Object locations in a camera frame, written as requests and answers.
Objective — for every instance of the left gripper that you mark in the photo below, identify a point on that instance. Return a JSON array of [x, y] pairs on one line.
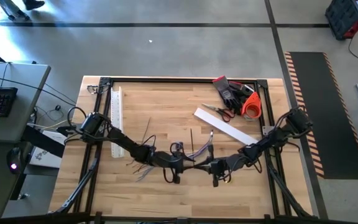
[[166, 160]]

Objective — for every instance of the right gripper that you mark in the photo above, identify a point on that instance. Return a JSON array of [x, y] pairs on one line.
[[225, 165]]

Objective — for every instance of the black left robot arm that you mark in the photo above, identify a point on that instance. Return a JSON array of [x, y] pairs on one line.
[[123, 141]]

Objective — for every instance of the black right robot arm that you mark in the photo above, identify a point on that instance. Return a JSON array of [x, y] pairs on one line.
[[275, 137]]

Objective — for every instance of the white flat raceway cover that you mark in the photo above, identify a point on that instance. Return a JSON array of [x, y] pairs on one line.
[[222, 126]]

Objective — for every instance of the grey black work glove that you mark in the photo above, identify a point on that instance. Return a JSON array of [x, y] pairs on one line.
[[244, 90], [227, 93]]

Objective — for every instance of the orange tape dispenser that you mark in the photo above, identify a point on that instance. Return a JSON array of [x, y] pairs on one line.
[[255, 101]]

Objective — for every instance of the metal clip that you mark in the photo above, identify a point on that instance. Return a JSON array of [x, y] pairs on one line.
[[92, 87]]

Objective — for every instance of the black striped floor mat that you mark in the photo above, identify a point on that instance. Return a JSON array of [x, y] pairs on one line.
[[328, 118]]

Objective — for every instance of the black round plug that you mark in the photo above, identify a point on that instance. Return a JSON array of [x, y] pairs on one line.
[[57, 107]]

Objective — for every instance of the white printed box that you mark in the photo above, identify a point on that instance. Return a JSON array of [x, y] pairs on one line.
[[42, 157]]

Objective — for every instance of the black flat bar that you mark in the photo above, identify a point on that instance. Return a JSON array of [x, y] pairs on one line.
[[42, 141]]

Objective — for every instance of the grey desk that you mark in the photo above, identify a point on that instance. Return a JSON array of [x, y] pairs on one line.
[[26, 102]]

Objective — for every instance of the black computer mouse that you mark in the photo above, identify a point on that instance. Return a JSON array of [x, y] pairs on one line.
[[14, 160]]

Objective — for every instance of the black red tool case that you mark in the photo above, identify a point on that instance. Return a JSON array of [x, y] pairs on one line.
[[343, 15]]

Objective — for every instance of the person's shoe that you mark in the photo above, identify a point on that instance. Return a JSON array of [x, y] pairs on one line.
[[34, 3]]

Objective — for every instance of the black aluminium table frame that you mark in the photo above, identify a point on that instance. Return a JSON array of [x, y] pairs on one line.
[[182, 80]]

